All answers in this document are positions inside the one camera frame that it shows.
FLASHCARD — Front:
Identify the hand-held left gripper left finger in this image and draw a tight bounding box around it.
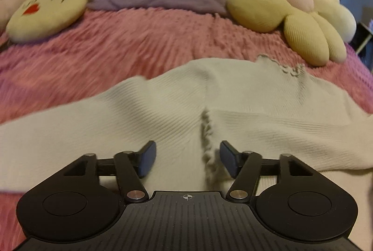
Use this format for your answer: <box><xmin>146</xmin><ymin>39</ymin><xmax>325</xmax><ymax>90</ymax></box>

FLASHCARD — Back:
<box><xmin>62</xmin><ymin>140</ymin><xmax>158</xmax><ymax>203</ymax></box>

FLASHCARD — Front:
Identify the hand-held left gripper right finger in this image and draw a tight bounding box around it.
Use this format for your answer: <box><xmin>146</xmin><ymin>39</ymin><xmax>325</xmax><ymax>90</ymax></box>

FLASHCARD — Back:
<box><xmin>219</xmin><ymin>140</ymin><xmax>317</xmax><ymax>203</ymax></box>

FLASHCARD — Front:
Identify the white knit sweater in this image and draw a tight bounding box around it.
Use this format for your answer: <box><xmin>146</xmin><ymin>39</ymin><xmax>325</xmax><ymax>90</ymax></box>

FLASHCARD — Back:
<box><xmin>0</xmin><ymin>54</ymin><xmax>373</xmax><ymax>202</ymax></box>

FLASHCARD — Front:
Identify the pink textured blanket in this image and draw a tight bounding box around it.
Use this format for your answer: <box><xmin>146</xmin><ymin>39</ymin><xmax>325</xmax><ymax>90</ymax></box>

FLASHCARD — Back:
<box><xmin>0</xmin><ymin>5</ymin><xmax>373</xmax><ymax>251</ymax></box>

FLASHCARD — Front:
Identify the yellow flower pillow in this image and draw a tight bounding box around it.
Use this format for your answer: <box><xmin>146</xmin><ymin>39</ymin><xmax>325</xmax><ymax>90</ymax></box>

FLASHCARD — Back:
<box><xmin>220</xmin><ymin>0</ymin><xmax>356</xmax><ymax>66</ymax></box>

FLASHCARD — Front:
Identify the yellow face pillow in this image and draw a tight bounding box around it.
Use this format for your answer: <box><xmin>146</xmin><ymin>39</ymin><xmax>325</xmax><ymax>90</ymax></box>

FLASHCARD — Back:
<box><xmin>6</xmin><ymin>0</ymin><xmax>89</xmax><ymax>43</ymax></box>

